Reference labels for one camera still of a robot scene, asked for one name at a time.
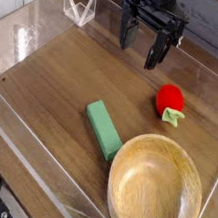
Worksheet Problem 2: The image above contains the wooden bowl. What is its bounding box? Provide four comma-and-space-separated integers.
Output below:
107, 134, 203, 218

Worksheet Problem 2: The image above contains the red plush strawberry toy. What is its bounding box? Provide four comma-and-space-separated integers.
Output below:
155, 84, 185, 127

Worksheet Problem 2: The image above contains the clear acrylic barrier wall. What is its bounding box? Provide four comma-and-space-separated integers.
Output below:
0, 0, 218, 218

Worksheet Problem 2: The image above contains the clear acrylic corner bracket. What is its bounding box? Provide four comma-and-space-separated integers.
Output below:
63, 0, 97, 27

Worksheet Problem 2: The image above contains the green rectangular block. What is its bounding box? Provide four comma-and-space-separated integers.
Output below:
86, 100, 122, 162

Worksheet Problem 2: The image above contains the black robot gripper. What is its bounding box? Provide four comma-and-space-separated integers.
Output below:
119, 0, 190, 70

